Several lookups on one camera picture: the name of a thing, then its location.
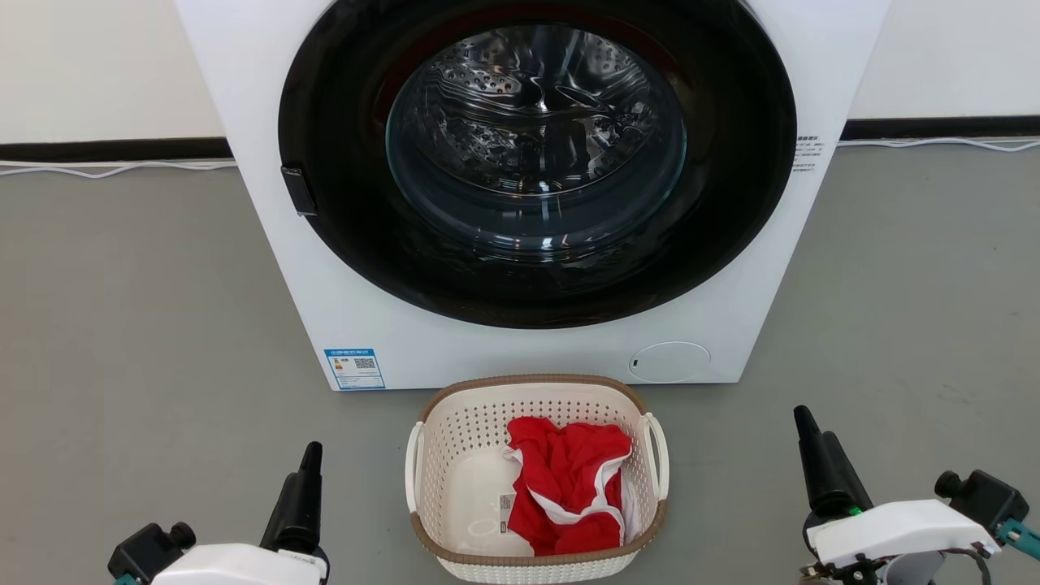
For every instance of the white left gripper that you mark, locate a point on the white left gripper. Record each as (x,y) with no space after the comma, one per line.
(236,565)

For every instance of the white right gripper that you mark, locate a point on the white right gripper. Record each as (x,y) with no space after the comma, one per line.
(894,528)

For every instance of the cream perforated laundry basket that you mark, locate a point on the cream perforated laundry basket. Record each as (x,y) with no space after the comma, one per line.
(455,422)

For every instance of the white printed paper label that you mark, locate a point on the white printed paper label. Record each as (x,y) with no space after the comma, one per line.
(506,513)

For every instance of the blue energy label sticker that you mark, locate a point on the blue energy label sticker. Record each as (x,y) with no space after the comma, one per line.
(354,370)

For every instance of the round white filter cover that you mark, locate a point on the round white filter cover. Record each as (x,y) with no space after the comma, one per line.
(670,362)

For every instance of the white front-load washing machine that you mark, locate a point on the white front-load washing machine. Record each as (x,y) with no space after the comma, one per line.
(487,349)

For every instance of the red and white garment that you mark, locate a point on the red and white garment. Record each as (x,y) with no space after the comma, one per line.
(569,479)

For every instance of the small printed text sticker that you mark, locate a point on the small printed text sticker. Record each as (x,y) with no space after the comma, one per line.
(808,154)

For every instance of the black round washer door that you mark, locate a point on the black round washer door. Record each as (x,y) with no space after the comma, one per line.
(341,122)

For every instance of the steel perforated washer drum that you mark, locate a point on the steel perforated washer drum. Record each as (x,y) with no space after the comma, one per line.
(520,89)

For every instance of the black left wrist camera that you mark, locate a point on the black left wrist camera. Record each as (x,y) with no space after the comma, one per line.
(146,551)

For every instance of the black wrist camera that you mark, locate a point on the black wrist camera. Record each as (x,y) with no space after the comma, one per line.
(146,551)
(983,497)

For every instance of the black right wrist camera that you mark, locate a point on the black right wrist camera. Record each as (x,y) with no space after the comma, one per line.
(983,497)

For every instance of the teal camera connector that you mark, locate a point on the teal camera connector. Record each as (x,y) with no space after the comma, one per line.
(1020,538)

